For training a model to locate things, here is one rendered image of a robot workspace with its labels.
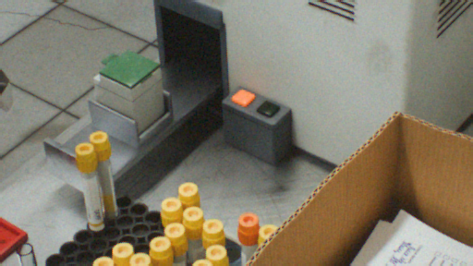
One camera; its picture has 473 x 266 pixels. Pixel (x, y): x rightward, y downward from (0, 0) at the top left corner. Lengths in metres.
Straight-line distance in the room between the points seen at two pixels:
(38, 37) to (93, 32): 0.13
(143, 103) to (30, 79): 1.64
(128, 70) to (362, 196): 0.25
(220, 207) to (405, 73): 0.21
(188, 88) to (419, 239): 0.29
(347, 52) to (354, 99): 0.05
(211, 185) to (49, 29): 1.79
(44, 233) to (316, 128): 0.26
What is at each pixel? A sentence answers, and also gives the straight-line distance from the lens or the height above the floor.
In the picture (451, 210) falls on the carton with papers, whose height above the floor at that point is 0.95.
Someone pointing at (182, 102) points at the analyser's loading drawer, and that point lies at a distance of 1.05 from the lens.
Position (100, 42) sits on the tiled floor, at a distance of 2.71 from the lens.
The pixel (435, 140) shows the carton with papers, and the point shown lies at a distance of 0.87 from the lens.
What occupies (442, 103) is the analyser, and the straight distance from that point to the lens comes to 1.01.
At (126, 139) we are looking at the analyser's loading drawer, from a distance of 1.01.
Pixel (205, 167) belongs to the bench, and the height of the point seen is 0.88.
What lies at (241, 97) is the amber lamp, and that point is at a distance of 1.03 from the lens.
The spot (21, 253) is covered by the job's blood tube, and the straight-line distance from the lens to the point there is 0.85.
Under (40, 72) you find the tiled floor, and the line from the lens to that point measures 2.64.
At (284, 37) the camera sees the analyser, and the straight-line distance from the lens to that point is 0.98.
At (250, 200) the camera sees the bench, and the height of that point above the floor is 0.87.
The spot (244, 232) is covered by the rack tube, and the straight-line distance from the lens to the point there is 0.82.
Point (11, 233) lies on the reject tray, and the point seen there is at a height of 0.88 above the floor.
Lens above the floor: 1.58
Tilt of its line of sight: 39 degrees down
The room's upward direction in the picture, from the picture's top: 4 degrees counter-clockwise
